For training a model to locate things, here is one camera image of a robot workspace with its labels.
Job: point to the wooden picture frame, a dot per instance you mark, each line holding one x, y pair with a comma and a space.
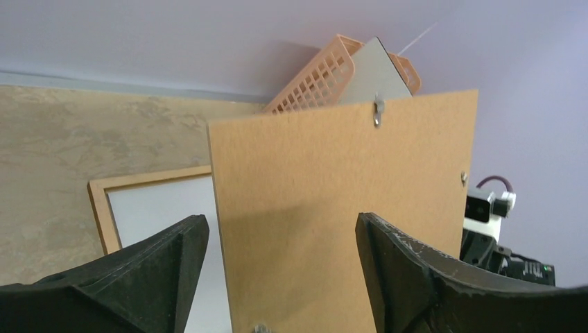
103, 216

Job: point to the white board in organizer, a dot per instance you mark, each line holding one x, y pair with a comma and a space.
375, 76

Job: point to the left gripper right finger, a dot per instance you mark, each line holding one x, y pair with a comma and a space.
413, 287

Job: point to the plant photo print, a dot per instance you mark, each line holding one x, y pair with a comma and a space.
177, 220

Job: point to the brown backing board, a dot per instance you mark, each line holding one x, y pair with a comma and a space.
289, 189

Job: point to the orange file organizer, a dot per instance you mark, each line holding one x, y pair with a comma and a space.
324, 78

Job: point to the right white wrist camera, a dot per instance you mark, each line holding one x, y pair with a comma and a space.
484, 211

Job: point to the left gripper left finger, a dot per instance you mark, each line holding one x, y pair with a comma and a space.
93, 297

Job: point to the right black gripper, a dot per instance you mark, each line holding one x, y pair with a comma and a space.
484, 252

